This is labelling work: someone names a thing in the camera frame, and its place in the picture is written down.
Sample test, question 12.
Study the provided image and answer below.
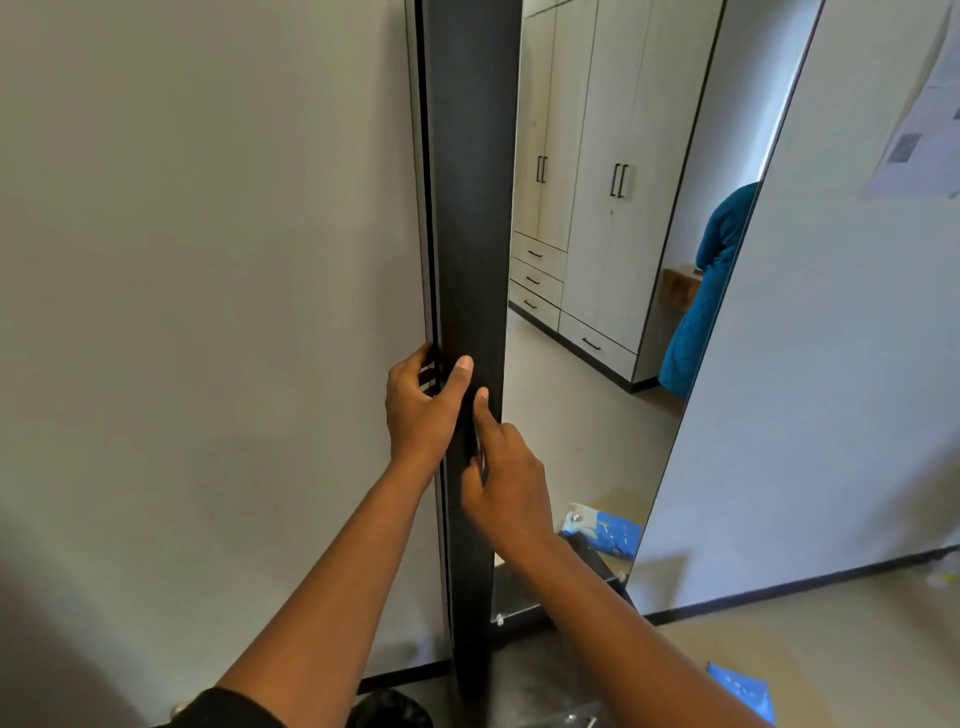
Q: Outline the person's right hand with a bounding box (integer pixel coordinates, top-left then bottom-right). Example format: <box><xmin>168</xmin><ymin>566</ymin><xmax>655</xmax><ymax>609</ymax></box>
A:
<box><xmin>459</xmin><ymin>386</ymin><xmax>556</xmax><ymax>558</ymax></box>

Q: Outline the person's left hand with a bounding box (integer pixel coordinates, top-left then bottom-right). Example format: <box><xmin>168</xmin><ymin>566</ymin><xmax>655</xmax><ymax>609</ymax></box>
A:
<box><xmin>384</xmin><ymin>342</ymin><xmax>475</xmax><ymax>481</ymax></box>

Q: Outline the black mirror frame strip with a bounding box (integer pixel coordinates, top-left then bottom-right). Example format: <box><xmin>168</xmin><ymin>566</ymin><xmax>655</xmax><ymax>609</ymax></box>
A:
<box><xmin>405</xmin><ymin>0</ymin><xmax>524</xmax><ymax>706</ymax></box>

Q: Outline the person's left forearm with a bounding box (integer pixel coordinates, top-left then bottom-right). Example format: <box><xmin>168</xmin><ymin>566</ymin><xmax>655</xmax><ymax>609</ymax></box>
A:
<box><xmin>216</xmin><ymin>457</ymin><xmax>451</xmax><ymax>728</ymax></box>

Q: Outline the person's right forearm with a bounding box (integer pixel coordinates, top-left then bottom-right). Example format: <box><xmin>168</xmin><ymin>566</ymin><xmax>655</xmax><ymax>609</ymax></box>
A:
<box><xmin>495</xmin><ymin>531</ymin><xmax>774</xmax><ymax>728</ymax></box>

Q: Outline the tall leaning mirror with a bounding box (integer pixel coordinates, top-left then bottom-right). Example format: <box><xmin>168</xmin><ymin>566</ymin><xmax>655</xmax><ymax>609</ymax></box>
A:
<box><xmin>491</xmin><ymin>0</ymin><xmax>826</xmax><ymax>627</ymax></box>

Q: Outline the blue paper packet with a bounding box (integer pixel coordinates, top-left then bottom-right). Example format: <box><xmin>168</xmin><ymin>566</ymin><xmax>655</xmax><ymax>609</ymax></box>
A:
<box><xmin>560</xmin><ymin>502</ymin><xmax>645</xmax><ymax>560</ymax></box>
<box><xmin>705</xmin><ymin>661</ymin><xmax>777</xmax><ymax>725</ymax></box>

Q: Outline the black plastic bag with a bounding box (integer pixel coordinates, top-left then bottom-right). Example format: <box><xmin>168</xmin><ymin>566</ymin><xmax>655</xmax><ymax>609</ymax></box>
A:
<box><xmin>347</xmin><ymin>689</ymin><xmax>435</xmax><ymax>728</ymax></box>

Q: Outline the blue padded coat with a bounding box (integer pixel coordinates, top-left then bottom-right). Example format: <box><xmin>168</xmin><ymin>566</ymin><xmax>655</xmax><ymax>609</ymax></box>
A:
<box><xmin>658</xmin><ymin>181</ymin><xmax>761</xmax><ymax>400</ymax></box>

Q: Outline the black sleeve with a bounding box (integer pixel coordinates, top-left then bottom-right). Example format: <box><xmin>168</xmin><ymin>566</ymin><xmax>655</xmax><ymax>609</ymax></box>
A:
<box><xmin>159</xmin><ymin>686</ymin><xmax>288</xmax><ymax>728</ymax></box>

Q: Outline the white paper sheet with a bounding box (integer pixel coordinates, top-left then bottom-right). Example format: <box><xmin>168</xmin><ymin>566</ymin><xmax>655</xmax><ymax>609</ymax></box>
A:
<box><xmin>861</xmin><ymin>6</ymin><xmax>960</xmax><ymax>201</ymax></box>

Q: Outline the white wardrobe with black handles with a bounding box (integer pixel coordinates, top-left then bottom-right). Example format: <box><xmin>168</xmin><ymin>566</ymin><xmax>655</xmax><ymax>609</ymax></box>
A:
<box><xmin>508</xmin><ymin>0</ymin><xmax>727</xmax><ymax>395</ymax></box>

